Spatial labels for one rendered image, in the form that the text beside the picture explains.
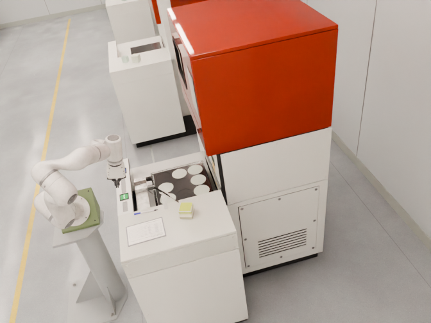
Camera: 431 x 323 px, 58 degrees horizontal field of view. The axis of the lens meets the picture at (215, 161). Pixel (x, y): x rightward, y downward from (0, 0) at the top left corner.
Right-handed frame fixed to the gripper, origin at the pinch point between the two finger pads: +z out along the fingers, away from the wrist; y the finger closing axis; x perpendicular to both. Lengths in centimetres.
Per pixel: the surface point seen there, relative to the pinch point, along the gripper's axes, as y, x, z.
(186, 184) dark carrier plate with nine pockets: -43.2, -8.8, 12.9
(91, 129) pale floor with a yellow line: 29, -262, 120
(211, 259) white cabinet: -48, 45, 24
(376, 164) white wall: -220, -50, 44
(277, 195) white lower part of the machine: -98, 11, 13
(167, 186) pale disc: -31.2, -11.5, 15.4
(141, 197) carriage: -14.1, -9.8, 21.0
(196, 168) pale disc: -52, -22, 11
